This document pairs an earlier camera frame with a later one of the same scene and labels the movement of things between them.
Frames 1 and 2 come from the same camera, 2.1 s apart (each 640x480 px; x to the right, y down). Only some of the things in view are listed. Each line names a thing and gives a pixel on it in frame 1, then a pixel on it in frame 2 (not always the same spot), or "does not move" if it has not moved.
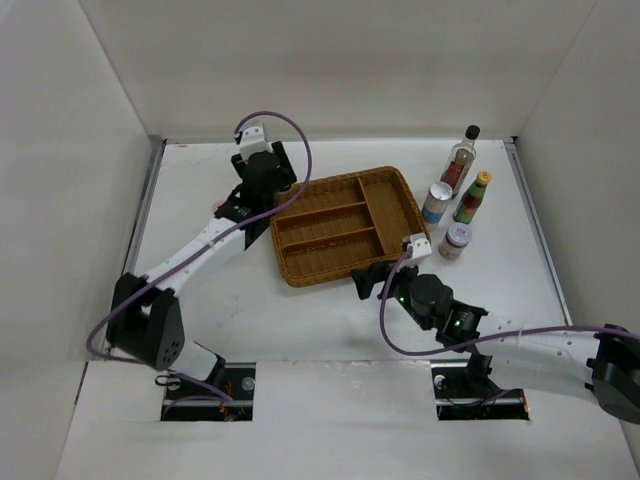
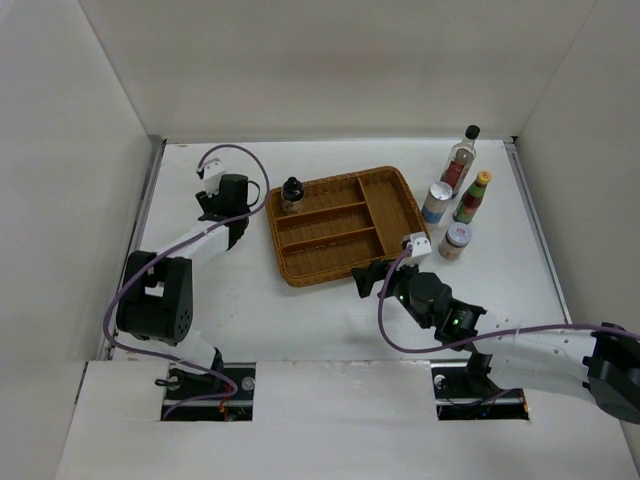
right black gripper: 366,278 does not move
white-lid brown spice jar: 457,237 does not move
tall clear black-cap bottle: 460,160 does not move
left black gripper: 288,180 → 209,203
